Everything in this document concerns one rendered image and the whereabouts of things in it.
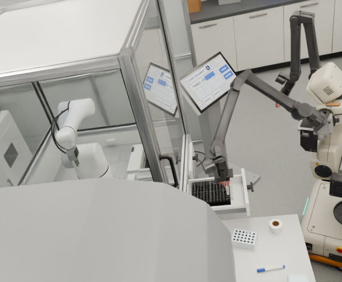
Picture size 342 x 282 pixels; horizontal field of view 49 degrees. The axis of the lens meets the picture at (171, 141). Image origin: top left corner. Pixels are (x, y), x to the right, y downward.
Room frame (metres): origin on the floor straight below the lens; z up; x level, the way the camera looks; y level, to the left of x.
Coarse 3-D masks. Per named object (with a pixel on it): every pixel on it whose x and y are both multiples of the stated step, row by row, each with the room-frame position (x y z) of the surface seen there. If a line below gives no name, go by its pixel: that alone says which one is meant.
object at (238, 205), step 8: (240, 176) 1.65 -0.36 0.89; (232, 184) 1.66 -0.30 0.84; (240, 184) 1.64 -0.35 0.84; (240, 192) 1.57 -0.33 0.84; (232, 200) 1.52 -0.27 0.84; (240, 200) 1.51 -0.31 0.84; (216, 208) 1.45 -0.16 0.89; (224, 208) 1.44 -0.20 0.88; (232, 208) 1.43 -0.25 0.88; (240, 208) 1.42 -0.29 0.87
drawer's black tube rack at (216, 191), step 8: (192, 184) 1.67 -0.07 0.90; (200, 184) 1.65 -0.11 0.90; (208, 184) 1.64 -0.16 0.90; (216, 184) 1.62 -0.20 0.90; (192, 192) 1.60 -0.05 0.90; (200, 192) 1.58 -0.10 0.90; (208, 192) 1.60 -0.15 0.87; (216, 192) 1.55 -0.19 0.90; (224, 192) 1.54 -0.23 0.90; (208, 200) 1.54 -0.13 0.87; (216, 200) 1.50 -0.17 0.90; (224, 200) 1.48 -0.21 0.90
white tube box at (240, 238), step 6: (234, 234) 1.31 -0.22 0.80; (240, 234) 1.31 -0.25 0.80; (246, 234) 1.30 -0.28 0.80; (252, 234) 1.29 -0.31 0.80; (234, 240) 1.28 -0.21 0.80; (240, 240) 1.27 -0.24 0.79; (246, 240) 1.26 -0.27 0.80; (252, 240) 1.26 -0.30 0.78; (240, 246) 1.26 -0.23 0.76; (246, 246) 1.24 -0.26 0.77; (252, 246) 1.23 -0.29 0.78
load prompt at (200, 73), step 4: (208, 64) 2.66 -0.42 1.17; (204, 68) 2.62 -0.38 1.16; (208, 68) 2.63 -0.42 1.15; (212, 68) 2.64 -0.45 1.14; (196, 72) 2.57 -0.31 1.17; (200, 72) 2.58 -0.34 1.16; (204, 72) 2.59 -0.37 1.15; (192, 76) 2.54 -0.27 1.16; (196, 76) 2.55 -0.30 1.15; (200, 76) 2.56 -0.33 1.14; (188, 80) 2.50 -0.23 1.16; (192, 80) 2.51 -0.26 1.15
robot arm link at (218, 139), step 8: (240, 80) 1.76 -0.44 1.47; (232, 88) 1.74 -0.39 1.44; (232, 96) 1.73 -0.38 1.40; (232, 104) 1.70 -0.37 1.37; (224, 112) 1.67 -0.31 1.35; (232, 112) 1.67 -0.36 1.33; (224, 120) 1.64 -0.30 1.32; (224, 128) 1.62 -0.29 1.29; (216, 136) 1.59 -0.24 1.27; (224, 136) 1.59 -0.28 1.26; (216, 144) 1.55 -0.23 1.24
